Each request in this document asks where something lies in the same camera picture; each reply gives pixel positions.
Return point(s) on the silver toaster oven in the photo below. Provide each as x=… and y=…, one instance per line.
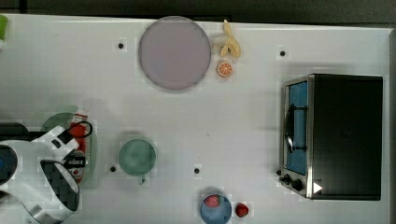
x=332, y=132

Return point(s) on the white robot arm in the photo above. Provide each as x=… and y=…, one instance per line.
x=34, y=173

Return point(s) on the grey round plate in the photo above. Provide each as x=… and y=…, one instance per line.
x=174, y=53

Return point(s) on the red plush strawberry in bowl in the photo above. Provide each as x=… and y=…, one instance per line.
x=212, y=200

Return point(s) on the blue bowl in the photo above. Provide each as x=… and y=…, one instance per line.
x=216, y=215

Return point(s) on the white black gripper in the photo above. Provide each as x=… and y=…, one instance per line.
x=61, y=143

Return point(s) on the peeled plush banana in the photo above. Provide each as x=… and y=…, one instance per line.
x=226, y=43

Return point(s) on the red plush strawberry on table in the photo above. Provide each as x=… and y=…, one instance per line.
x=241, y=210

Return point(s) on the green white bottle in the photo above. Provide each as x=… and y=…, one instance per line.
x=3, y=29

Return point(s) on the red plush ketchup bottle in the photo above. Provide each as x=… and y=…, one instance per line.
x=79, y=128

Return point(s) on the green metal cup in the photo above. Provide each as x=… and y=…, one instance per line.
x=137, y=157

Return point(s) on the plush orange slice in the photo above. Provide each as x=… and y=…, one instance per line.
x=224, y=69

